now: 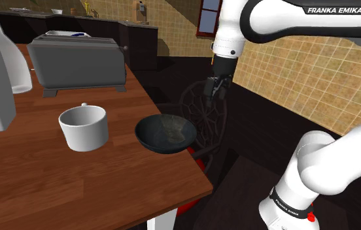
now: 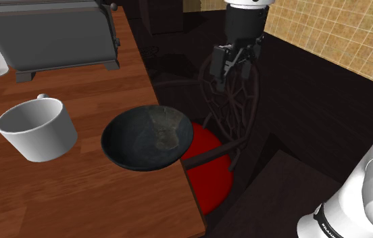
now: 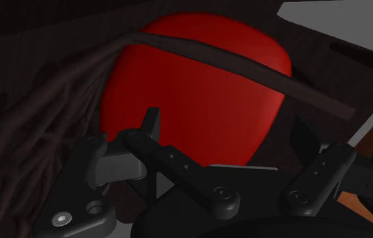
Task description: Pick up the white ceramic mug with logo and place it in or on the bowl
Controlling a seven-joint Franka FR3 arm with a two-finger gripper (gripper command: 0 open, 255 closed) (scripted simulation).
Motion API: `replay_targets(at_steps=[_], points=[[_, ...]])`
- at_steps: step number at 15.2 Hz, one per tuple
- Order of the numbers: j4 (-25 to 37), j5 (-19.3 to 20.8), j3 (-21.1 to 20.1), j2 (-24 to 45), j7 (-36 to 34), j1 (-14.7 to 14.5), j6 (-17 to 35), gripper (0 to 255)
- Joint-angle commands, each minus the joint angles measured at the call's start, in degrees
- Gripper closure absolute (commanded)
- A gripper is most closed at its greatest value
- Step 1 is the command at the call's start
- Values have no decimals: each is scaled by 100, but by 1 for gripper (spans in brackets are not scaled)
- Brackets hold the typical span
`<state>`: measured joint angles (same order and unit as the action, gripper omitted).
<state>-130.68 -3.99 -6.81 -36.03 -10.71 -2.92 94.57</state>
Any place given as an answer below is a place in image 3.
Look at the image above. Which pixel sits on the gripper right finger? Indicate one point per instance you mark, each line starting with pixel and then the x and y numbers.
pixel 321 178

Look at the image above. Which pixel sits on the red round fruit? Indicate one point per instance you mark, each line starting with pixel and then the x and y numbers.
pixel 199 108

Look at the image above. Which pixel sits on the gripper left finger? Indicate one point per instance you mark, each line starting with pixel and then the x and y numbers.
pixel 74 184

